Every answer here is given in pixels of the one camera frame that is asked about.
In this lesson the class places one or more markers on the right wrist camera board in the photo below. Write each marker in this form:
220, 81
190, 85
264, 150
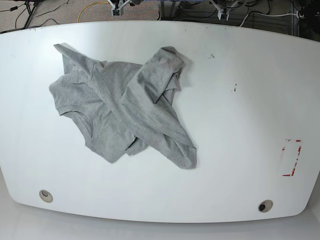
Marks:
116, 12

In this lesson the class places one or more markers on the right table grommet hole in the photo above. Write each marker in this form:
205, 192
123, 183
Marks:
265, 206

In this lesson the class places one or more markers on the black tripod stand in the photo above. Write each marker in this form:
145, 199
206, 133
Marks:
17, 14

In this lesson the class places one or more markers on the red tape rectangle marking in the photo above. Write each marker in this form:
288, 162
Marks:
289, 156

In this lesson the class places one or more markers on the grey t-shirt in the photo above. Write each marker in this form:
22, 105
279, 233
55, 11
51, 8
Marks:
122, 108

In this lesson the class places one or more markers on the table grommet hole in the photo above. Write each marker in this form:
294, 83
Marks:
265, 206
46, 196

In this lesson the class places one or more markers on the left table grommet hole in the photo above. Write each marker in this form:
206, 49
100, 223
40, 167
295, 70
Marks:
46, 196

